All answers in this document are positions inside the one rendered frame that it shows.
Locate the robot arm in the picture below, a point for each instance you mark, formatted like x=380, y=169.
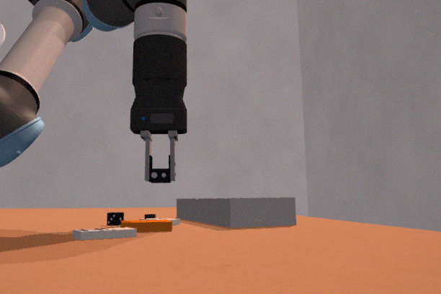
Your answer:
x=34, y=54

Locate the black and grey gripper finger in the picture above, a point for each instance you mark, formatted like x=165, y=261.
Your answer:
x=147, y=137
x=173, y=136

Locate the grey three-compartment bin rack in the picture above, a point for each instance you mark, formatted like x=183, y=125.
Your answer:
x=239, y=212

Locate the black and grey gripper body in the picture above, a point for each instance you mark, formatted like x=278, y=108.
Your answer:
x=159, y=69

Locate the black die with white pips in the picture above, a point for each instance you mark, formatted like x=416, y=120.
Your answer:
x=113, y=219

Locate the black 9v battery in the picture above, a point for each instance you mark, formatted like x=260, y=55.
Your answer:
x=159, y=176

